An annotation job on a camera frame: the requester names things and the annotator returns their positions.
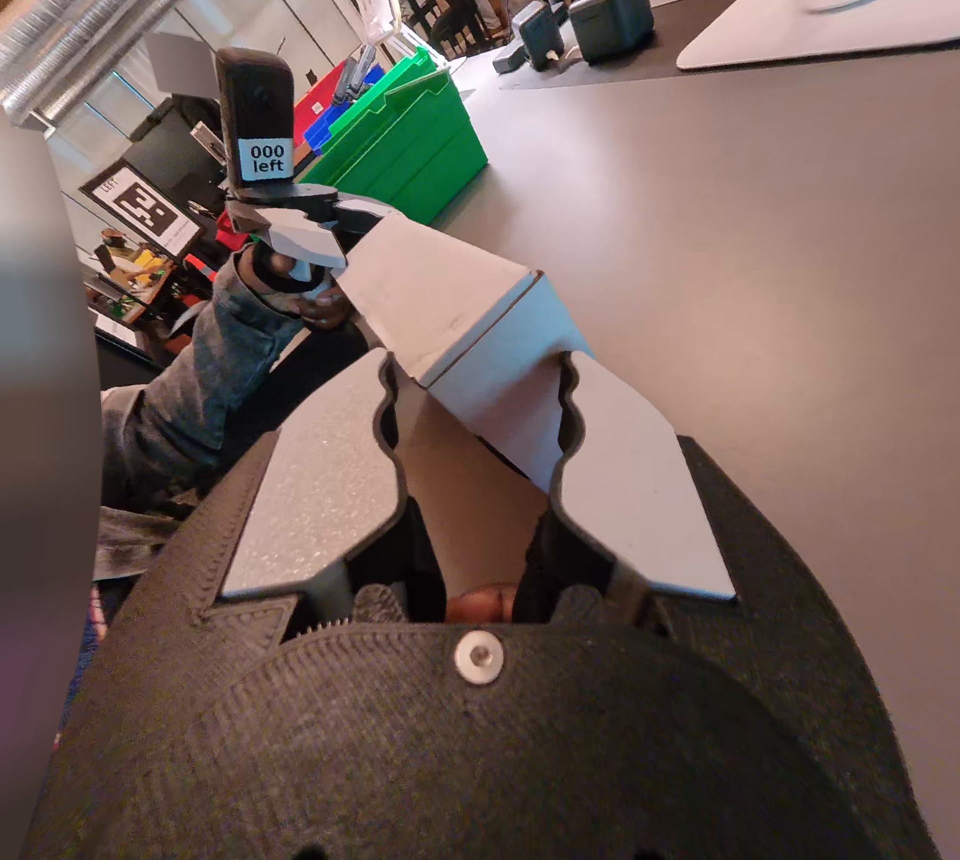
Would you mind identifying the silver ventilation duct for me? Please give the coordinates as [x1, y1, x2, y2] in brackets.
[0, 0, 316, 118]

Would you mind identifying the blue plastic bin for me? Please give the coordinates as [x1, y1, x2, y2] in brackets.
[303, 65, 387, 154]

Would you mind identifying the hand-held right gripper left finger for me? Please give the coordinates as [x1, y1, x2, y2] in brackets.
[219, 348, 410, 622]

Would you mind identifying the person's right hand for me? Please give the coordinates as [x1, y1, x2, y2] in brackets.
[446, 581, 519, 622]

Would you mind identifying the black framed marker board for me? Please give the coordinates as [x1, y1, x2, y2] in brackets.
[78, 158, 204, 259]

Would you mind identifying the grey desk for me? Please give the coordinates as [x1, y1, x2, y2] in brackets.
[427, 0, 960, 860]

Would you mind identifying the red plastic bin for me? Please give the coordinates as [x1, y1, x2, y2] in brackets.
[292, 59, 350, 126]

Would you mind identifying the large dark battery case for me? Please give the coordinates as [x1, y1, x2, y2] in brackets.
[568, 0, 655, 66]

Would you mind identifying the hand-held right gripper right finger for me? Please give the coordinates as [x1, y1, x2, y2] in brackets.
[549, 350, 738, 627]

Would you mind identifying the green plastic bin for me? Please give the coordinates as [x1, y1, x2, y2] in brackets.
[303, 46, 490, 227]

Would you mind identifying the person's left hand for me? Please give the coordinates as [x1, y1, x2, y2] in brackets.
[252, 249, 352, 332]

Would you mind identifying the small dark battery case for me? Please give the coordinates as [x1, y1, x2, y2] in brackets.
[517, 1, 565, 73]

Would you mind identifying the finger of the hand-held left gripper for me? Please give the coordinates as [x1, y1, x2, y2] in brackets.
[264, 209, 351, 273]
[336, 197, 394, 240]

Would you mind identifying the white cardboard mailer box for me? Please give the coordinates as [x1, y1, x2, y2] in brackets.
[339, 211, 597, 594]

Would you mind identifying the black monitor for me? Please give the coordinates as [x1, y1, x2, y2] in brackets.
[129, 93, 230, 201]

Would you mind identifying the idle grey gripper tool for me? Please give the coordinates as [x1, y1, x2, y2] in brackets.
[330, 44, 378, 105]

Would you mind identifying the person's left forearm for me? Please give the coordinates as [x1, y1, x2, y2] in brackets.
[97, 260, 324, 527]

